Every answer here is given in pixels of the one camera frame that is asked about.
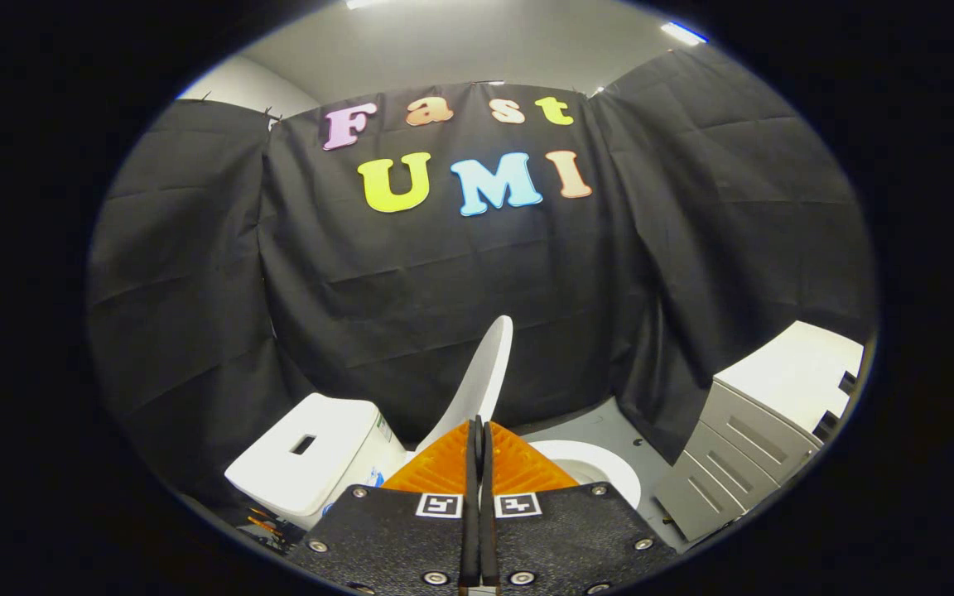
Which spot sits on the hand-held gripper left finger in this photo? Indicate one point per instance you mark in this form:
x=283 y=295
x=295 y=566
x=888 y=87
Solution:
x=411 y=538

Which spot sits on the white toilet tank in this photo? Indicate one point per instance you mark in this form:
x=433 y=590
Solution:
x=311 y=455

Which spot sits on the black backdrop cloth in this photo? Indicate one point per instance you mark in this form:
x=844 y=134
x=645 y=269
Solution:
x=444 y=290

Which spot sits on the grey drawer cabinet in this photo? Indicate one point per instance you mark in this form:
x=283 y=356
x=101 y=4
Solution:
x=742 y=447

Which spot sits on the white toilet lid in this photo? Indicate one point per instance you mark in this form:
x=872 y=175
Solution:
x=477 y=389

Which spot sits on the white toilet bowl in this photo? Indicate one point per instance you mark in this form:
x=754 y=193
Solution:
x=609 y=468

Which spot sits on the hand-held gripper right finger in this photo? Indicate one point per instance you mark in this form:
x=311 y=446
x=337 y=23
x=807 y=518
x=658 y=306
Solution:
x=560 y=538

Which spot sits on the small ceiling light panel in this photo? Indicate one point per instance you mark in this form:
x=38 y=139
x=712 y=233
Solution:
x=682 y=33

